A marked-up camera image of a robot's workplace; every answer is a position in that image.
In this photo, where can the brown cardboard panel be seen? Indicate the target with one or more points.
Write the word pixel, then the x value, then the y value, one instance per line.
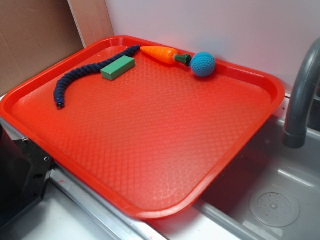
pixel 37 34

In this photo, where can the red plastic tray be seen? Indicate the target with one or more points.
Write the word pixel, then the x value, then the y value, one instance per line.
pixel 152 140

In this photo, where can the grey plastic sink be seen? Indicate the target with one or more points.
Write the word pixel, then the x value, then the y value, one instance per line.
pixel 72 211

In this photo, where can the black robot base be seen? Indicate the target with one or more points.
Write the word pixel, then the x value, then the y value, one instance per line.
pixel 24 172

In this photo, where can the blue knitted ball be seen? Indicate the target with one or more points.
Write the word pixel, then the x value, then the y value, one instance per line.
pixel 203 64

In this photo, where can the sink drain cover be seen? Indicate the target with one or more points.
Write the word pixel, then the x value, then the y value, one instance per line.
pixel 274 207

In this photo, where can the grey faucet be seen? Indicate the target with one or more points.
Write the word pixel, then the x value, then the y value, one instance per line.
pixel 304 106

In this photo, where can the green wooden block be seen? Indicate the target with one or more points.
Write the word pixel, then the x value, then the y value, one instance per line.
pixel 118 68

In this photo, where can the orange toy carrot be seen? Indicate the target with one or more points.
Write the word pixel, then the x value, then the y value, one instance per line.
pixel 167 55

